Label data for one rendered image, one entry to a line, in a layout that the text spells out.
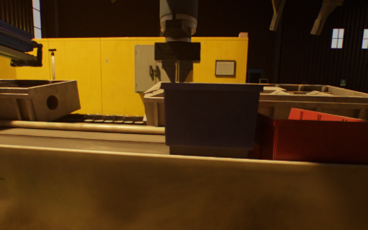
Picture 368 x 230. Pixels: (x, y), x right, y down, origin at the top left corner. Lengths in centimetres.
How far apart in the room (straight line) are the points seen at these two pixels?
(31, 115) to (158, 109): 64
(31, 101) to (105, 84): 249
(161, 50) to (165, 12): 10
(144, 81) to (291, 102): 249
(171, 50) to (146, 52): 257
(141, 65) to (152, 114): 229
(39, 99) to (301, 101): 123
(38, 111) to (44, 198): 71
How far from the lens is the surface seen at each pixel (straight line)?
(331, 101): 96
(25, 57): 166
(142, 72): 308
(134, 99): 335
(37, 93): 117
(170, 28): 49
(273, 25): 65
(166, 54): 54
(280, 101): 85
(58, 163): 47
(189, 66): 54
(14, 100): 120
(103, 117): 123
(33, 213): 57
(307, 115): 65
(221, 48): 324
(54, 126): 105
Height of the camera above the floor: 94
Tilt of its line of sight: 7 degrees down
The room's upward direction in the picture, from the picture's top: 1 degrees clockwise
